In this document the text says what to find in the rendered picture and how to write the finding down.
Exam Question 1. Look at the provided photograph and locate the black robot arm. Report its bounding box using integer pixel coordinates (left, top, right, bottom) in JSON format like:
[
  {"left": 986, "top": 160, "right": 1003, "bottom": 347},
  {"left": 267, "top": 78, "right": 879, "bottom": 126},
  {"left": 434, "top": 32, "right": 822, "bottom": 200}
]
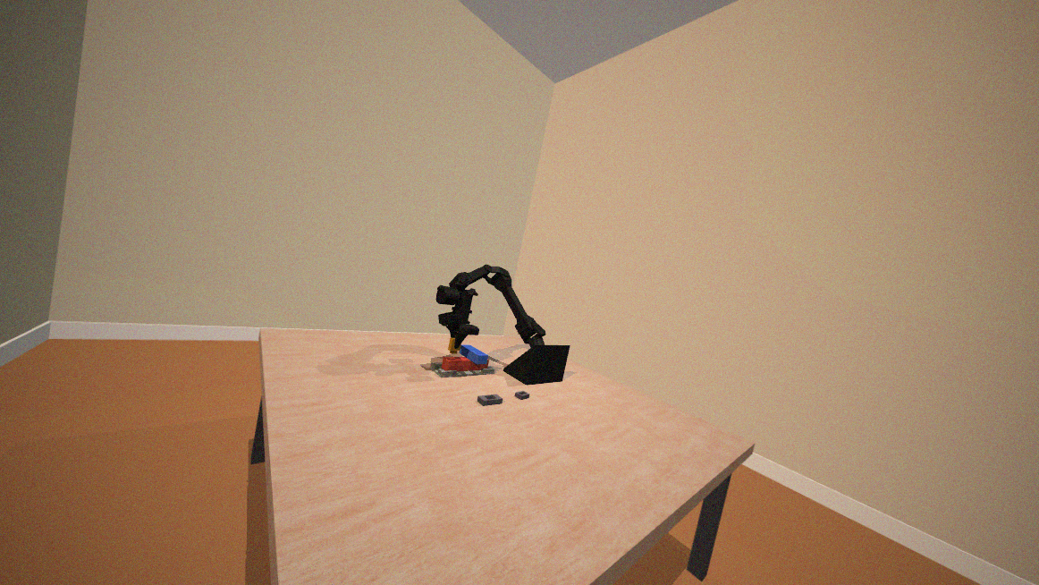
[{"left": 436, "top": 265, "right": 545, "bottom": 348}]

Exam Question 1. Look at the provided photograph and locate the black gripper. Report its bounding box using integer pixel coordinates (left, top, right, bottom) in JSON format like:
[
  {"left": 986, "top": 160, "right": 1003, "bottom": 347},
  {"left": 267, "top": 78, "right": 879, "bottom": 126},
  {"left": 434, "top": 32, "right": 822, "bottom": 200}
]
[{"left": 446, "top": 305, "right": 479, "bottom": 349}]

